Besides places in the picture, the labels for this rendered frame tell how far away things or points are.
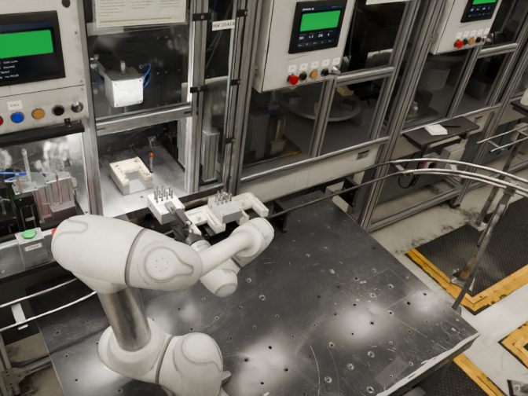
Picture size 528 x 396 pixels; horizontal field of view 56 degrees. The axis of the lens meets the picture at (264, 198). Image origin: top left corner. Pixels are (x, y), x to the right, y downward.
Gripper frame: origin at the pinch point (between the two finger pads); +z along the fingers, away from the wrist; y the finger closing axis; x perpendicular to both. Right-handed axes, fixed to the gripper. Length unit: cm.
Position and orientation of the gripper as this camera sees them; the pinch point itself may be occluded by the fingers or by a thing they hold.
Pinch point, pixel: (171, 213)
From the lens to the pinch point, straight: 187.2
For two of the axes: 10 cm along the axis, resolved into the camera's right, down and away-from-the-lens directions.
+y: 1.4, -7.7, -6.3
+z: -5.5, -5.8, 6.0
